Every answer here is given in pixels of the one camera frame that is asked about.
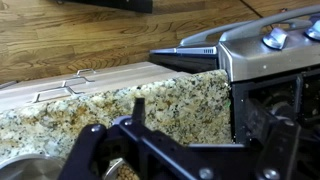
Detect wide steel bowl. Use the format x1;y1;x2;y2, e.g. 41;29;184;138
0;153;65;180

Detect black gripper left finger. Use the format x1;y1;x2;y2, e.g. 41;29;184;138
59;97;189;180

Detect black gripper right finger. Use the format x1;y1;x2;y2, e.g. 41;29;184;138
244;98;320;180

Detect stainless steel stove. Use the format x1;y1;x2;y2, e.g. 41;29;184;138
148;4;320;148

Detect wooden lower cabinet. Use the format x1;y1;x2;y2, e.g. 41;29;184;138
0;61;192;113

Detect metal drawer handle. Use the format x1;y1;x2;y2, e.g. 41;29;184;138
61;76;96;89
32;85;85;104
75;67;98;77

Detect silver stove knob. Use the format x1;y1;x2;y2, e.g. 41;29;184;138
304;19;320;42
262;26;289;51

